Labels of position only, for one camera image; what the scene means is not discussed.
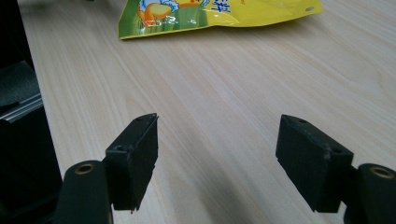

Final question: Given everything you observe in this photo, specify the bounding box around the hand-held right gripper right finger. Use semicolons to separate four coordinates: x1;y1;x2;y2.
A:
275;114;355;214

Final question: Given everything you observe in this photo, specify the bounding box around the dark metal stand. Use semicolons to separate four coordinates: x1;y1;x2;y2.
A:
0;0;64;224

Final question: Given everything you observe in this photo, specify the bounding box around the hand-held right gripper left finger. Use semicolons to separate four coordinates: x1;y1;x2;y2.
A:
103;112;160;215

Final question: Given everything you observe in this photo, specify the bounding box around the yellow green snack bag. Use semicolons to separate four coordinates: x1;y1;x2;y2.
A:
117;0;324;41

